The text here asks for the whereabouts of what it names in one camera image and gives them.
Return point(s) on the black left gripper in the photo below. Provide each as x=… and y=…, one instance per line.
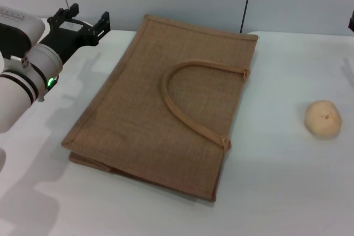
x=66, y=38

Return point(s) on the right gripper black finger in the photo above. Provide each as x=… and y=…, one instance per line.
x=351, y=23

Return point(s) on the round egg yolk pastry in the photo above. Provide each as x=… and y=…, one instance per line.
x=323, y=120

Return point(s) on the brown woven handbag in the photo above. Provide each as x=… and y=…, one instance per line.
x=138, y=109

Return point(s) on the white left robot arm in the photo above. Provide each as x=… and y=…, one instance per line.
x=16, y=100

